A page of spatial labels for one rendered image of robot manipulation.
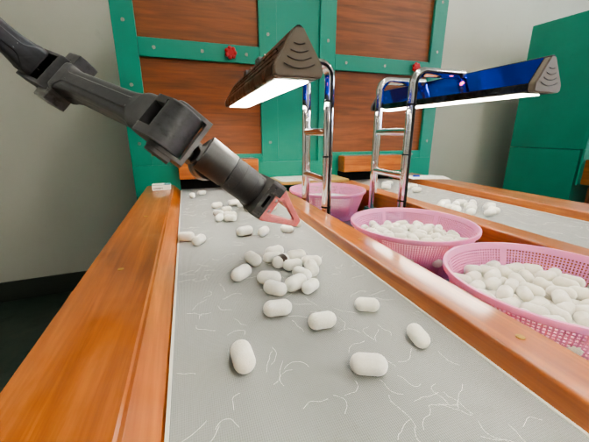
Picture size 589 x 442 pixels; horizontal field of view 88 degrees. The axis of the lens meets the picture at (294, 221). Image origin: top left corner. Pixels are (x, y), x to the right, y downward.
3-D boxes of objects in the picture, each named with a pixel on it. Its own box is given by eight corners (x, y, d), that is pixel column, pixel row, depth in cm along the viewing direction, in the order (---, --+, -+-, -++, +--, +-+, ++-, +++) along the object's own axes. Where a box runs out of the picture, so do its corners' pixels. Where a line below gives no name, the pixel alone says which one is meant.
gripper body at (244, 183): (267, 178, 57) (235, 153, 54) (284, 187, 48) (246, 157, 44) (246, 206, 57) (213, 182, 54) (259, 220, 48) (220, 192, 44)
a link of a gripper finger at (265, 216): (299, 203, 60) (263, 174, 56) (314, 211, 54) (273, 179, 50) (279, 231, 60) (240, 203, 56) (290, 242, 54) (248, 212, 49)
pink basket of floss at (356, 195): (350, 230, 92) (351, 199, 90) (275, 218, 105) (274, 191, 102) (372, 210, 115) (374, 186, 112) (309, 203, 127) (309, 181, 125)
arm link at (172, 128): (25, 87, 60) (61, 46, 62) (53, 107, 65) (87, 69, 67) (148, 152, 40) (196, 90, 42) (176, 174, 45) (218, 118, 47)
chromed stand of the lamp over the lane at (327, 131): (265, 251, 76) (259, 50, 63) (249, 228, 94) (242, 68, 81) (334, 243, 82) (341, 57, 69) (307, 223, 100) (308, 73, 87)
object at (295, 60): (274, 75, 46) (273, 20, 44) (224, 107, 103) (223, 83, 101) (322, 78, 48) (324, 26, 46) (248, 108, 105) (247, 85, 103)
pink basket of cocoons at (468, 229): (437, 306, 52) (445, 253, 49) (324, 258, 71) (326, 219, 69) (493, 264, 68) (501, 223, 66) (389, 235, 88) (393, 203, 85)
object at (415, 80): (400, 234, 88) (416, 63, 76) (363, 217, 106) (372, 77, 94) (451, 228, 94) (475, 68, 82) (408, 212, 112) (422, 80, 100)
